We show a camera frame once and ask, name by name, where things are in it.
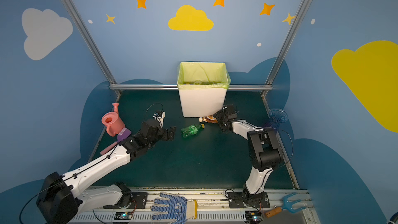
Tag brown Nescafe bottle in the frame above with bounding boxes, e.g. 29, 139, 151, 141
199, 115, 218, 123

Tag green plastic bottle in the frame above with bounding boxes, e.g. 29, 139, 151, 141
181, 123, 205, 138

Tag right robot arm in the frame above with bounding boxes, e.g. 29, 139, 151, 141
213, 105, 282, 203

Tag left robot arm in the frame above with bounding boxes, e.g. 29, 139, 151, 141
36, 118, 176, 224

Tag white waste bin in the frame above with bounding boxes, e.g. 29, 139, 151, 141
177, 85, 227, 118

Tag green bin liner bag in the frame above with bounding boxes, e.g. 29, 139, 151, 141
177, 62, 231, 89

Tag pink watering can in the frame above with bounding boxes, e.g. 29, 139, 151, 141
101, 103, 125, 137

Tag blue glass vase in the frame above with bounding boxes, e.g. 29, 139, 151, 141
265, 108, 288, 129

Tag blue dotted work glove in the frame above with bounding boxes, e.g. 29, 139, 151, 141
150, 192, 198, 224

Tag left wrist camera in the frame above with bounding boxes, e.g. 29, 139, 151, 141
153, 111, 165, 127

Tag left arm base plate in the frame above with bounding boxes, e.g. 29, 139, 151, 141
103, 192, 148, 209

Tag aluminium frame rail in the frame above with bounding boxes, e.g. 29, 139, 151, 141
61, 0, 313, 98

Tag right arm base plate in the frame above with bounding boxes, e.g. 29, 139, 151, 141
224, 190, 270, 209

